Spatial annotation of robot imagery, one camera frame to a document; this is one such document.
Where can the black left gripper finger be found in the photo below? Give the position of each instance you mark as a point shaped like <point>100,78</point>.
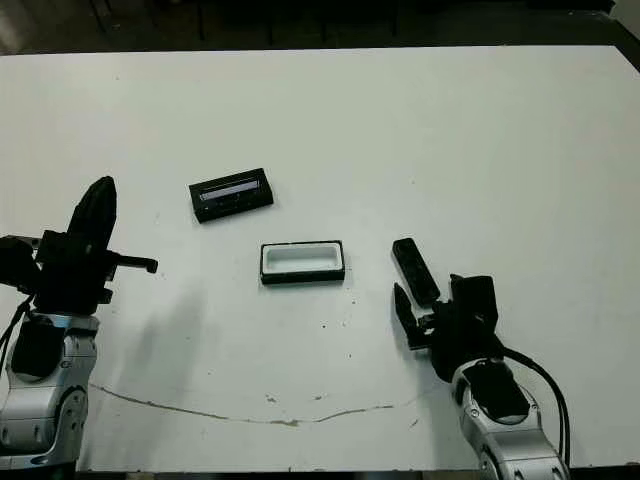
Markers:
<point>106,220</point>
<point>82,220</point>

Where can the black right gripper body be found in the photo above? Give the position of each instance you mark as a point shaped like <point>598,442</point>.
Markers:
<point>455,340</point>

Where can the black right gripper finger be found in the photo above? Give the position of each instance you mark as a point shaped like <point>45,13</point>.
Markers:
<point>456,289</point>
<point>410,322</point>

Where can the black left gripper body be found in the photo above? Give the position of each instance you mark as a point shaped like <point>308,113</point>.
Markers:
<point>70,280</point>

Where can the black camera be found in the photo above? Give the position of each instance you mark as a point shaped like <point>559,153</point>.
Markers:
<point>415,270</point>

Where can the black box lid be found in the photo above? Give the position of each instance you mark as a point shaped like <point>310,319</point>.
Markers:
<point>235,200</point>

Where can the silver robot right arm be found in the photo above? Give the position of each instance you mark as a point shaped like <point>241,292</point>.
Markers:
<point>510,450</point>

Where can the black box base white insert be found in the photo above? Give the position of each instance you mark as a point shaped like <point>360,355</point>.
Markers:
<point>300,257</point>

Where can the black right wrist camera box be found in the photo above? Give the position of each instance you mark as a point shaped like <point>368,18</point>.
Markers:
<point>480,300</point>

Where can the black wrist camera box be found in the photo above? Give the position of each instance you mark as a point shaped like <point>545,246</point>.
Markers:
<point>15,262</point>
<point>480,300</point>

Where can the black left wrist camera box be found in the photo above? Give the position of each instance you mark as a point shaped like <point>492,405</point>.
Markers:
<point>15,262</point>

